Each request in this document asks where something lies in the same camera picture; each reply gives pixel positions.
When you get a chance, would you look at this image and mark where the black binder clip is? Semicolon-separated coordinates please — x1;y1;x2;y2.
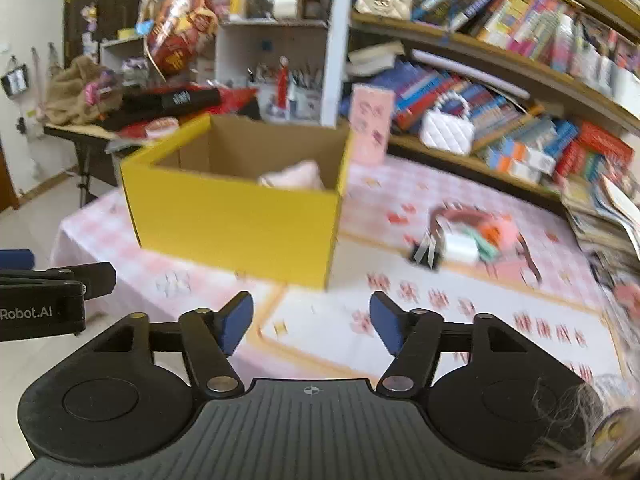
409;233;442;270

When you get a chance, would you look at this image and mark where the white charger plug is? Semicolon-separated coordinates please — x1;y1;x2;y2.
442;232;480;266

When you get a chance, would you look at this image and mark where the pink checkered tablecloth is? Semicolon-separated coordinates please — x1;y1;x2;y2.
51;157;623;380

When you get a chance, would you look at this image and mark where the black side table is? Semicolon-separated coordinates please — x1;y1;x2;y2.
43;124;148;207

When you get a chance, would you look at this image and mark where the yellow cardboard box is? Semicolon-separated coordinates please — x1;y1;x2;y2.
120;115;350;289

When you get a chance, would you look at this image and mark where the pink fluffy plush toy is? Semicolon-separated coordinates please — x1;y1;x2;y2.
477;216;520;252

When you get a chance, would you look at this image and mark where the brown plush fabric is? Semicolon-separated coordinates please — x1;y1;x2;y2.
44;56;122;126

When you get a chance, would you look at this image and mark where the pink item inside box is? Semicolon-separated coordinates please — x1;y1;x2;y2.
258;159;324;190

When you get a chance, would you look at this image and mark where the pink cartoon pen holder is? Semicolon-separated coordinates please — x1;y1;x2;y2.
349;84;395;166

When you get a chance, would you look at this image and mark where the white quilted pearl handbag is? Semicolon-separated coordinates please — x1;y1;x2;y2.
419;91;475;156

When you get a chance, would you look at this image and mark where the black long box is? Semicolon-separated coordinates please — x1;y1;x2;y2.
120;88;222;114

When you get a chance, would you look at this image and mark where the red dressed figurine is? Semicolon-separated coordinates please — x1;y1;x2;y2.
276;56;290;110

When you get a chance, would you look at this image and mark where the stack of magazines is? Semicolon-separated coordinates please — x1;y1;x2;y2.
561;174;639;289

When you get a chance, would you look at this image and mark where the white shelf cabinet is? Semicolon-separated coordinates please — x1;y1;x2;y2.
100;0;350;127

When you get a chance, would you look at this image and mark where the red thick dictionary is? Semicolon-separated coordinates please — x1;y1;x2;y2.
577;120;634;167

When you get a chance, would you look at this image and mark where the wooden bookshelf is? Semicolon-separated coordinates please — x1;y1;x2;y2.
344;0;640;212

